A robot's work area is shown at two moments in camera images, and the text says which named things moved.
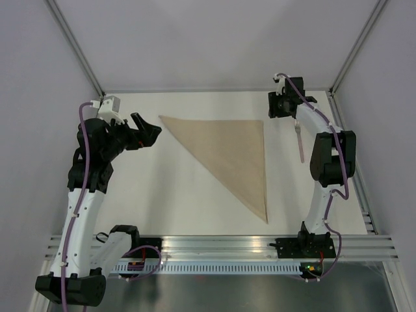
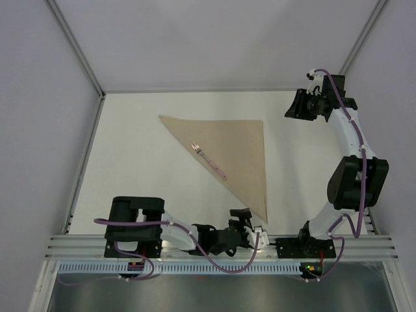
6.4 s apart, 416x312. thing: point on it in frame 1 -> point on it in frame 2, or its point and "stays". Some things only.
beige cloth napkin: x=233 y=149 stays
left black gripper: x=145 y=136 -> x=244 y=216
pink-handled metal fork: x=298 y=130 -> x=199 y=151
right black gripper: x=273 y=110 -> x=297 y=110
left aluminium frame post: x=78 y=47 stays
